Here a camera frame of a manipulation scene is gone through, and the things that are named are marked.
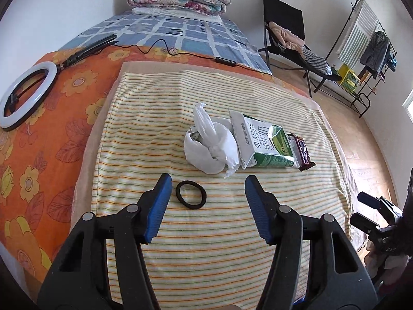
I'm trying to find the green white milk carton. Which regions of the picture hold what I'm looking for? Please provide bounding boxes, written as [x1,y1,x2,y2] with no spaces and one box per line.
[229,110,295,169]

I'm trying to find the brown chocolate bar wrapper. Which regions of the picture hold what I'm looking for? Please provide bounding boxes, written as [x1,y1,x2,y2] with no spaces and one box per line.
[288,133,316,172]

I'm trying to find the blue checkered bed sheet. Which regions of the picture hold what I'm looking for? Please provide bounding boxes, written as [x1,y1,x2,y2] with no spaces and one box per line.
[62,11,271,74]

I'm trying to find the orange floral bed sheet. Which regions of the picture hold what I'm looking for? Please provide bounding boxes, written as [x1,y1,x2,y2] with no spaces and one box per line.
[0,46,311,285]

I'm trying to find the striped garment on chair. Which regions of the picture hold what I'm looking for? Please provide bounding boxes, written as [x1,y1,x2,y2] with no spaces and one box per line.
[303,47,332,76]

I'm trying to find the black drying rack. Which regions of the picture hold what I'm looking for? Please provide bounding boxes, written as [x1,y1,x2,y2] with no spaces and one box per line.
[313,0,398,118]

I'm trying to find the black ring light stand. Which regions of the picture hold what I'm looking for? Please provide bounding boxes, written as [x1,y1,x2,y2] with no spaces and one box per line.
[57,34,117,71]

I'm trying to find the green striped hanging towel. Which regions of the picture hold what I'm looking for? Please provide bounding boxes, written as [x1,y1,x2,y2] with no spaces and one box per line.
[337,0,379,69]

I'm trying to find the black hair tie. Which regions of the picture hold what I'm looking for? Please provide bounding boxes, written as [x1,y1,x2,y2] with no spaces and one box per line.
[175,180,208,210]

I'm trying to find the beige cloth on chair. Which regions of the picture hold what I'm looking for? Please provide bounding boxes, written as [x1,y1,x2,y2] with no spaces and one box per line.
[269,22,305,54]

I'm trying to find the dark hanging clothes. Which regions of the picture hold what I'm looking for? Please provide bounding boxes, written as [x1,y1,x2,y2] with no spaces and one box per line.
[360,31,397,79]

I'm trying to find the striped yellow towel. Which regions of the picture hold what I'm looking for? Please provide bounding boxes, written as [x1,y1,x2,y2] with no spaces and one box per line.
[90,69,353,310]

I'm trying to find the beige blanket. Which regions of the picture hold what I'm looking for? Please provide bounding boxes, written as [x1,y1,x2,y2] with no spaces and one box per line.
[68,61,356,310]

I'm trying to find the black cable with remote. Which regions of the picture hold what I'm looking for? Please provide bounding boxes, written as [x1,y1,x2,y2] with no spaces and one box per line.
[110,38,238,68]

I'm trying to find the white plastic bag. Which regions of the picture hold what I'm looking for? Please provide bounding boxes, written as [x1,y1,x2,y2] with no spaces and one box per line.
[184,102,240,178]

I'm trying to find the white ring light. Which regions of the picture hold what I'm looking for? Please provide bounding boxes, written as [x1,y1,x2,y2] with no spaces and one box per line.
[1,62,60,131]

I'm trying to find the yellow crate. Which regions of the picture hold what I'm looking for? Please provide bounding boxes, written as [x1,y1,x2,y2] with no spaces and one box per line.
[338,64,360,94]

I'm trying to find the black folding chair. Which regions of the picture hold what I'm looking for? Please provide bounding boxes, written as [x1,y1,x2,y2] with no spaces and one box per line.
[258,0,341,95]

